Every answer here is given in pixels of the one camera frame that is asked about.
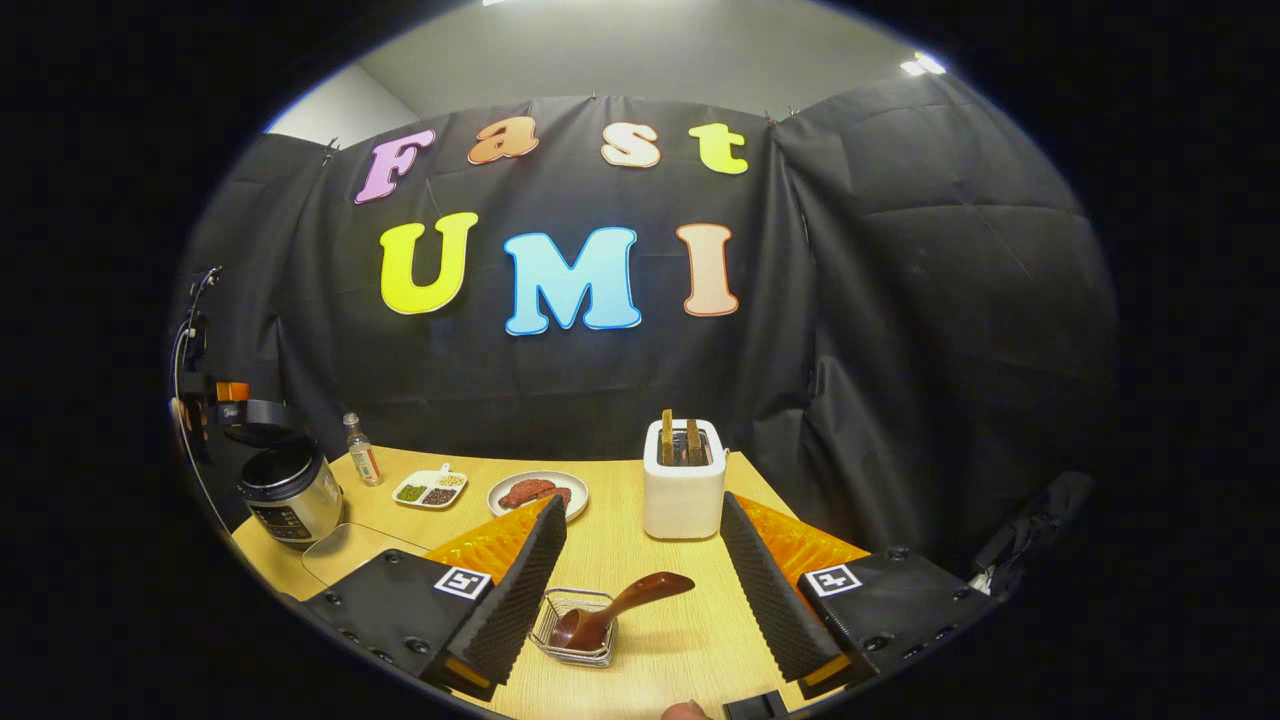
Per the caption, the round white plate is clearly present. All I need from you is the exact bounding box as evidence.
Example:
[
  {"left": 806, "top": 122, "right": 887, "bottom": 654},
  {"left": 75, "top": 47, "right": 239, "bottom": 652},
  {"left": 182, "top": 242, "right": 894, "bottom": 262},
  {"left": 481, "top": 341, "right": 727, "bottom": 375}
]
[{"left": 487, "top": 471, "right": 590, "bottom": 524}]

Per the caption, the brown wooden spoon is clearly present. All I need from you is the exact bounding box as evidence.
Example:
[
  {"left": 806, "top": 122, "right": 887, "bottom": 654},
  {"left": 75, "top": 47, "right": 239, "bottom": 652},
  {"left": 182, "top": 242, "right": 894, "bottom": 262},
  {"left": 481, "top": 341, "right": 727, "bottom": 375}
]
[{"left": 550, "top": 572, "right": 696, "bottom": 653}]

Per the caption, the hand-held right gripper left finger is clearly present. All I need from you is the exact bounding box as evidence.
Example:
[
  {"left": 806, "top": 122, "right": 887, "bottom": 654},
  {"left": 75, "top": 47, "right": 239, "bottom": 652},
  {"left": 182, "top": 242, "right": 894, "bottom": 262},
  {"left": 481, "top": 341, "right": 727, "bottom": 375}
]
[{"left": 303, "top": 494, "right": 569, "bottom": 701}]

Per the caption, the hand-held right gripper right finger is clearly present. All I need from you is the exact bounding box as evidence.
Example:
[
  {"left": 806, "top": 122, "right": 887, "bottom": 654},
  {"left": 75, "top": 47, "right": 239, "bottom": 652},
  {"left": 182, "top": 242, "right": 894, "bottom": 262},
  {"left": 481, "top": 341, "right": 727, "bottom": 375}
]
[{"left": 720, "top": 490, "right": 1001, "bottom": 701}]

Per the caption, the black silver rice cooker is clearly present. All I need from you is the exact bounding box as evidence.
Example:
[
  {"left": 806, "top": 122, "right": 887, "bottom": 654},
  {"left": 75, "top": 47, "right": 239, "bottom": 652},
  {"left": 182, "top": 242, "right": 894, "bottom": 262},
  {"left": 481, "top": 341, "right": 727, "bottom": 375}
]
[{"left": 222, "top": 400, "right": 344, "bottom": 549}]

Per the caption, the dark cloth bundle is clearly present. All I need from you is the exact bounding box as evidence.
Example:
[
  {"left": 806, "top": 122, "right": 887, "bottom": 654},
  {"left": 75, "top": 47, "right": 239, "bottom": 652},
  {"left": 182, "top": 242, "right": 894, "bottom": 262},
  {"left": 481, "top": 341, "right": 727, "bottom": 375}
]
[{"left": 975, "top": 470, "right": 1096, "bottom": 596}]

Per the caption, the clear glass tray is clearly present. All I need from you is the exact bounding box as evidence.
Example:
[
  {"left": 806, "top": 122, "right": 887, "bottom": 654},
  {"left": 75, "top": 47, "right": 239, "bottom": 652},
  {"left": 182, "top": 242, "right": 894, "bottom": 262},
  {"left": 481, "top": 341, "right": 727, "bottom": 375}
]
[{"left": 301, "top": 522, "right": 431, "bottom": 589}]

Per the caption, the small clear glass bottle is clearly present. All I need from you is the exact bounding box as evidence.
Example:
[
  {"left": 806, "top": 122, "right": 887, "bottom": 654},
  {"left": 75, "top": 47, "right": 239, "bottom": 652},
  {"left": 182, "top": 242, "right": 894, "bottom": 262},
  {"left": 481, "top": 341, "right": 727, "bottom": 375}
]
[{"left": 343, "top": 413, "right": 383, "bottom": 487}]

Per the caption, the white divided bean dish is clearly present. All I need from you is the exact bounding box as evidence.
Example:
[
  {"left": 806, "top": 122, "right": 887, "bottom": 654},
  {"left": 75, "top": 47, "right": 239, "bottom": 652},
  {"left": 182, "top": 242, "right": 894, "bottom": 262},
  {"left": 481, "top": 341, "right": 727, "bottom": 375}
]
[{"left": 391, "top": 463, "right": 468, "bottom": 510}]

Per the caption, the white toaster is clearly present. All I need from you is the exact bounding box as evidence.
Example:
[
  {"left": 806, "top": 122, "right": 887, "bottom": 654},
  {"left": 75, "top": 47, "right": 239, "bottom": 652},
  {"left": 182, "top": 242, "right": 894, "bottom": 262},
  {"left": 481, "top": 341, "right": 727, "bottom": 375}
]
[{"left": 642, "top": 418, "right": 729, "bottom": 541}]

